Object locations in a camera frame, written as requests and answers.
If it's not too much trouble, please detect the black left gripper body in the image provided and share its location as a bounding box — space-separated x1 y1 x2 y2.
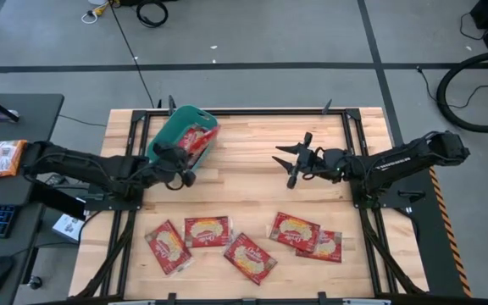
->
148 141 197 188

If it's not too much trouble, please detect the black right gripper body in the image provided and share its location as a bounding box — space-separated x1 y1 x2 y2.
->
286 131 351 191

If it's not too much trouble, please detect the red popcorn bag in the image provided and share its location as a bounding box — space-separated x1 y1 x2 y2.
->
266 211 322 254
186 125 222 169
177 125 206 150
295 230 343 264
222 231 279 286
144 219 195 276
183 215 231 249

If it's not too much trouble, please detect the teal plastic basket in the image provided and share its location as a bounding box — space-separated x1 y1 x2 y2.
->
145 104 220 171

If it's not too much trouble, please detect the black controller box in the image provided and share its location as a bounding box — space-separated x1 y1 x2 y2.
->
29 186 88 221

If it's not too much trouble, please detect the black desk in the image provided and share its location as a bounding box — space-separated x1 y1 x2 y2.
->
0 92 65 305

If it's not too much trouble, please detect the orange snack bag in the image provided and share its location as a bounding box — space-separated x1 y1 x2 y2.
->
0 138 30 181

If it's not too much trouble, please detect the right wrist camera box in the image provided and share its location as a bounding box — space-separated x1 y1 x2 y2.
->
302 148 322 174

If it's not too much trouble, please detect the black aluminium table frame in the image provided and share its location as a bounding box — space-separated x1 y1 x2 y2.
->
69 95 430 305

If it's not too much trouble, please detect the long black floor cable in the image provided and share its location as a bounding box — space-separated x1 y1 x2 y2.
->
108 0 157 109

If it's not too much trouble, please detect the black hazard-striped base plate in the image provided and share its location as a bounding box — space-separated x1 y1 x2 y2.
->
390 146 473 298

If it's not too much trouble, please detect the large black hose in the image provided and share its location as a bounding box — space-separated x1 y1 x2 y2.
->
435 49 488 134

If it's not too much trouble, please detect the coiled black cable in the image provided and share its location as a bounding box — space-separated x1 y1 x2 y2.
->
136 0 170 29

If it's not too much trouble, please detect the white and yellow cable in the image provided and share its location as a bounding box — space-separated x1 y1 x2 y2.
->
80 0 121 25

